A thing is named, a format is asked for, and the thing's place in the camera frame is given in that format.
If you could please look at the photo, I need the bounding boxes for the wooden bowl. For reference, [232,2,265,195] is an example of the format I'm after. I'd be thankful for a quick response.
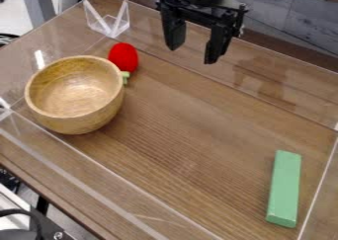
[24,55,124,134]

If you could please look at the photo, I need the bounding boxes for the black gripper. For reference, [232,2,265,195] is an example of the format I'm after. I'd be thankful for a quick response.
[157,0,248,64]

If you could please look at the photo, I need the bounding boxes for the black cable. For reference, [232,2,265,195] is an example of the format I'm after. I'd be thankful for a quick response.
[0,208,45,240]

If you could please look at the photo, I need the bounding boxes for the clear acrylic tray wall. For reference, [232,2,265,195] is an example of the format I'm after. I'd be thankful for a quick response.
[0,2,338,240]

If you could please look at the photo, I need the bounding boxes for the red felt strawberry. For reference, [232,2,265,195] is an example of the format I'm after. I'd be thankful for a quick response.
[108,42,139,84]

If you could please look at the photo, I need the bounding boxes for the green rectangular block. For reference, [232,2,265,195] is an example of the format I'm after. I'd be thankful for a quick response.
[265,150,302,228]

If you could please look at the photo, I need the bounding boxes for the black device with screw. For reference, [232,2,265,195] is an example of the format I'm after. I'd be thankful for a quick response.
[0,209,74,240]

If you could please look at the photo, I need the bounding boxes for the clear acrylic corner bracket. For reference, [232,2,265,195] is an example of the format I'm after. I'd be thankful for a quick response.
[82,0,131,39]

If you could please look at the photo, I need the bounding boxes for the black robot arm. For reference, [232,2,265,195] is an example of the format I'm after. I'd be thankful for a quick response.
[156,0,248,64]

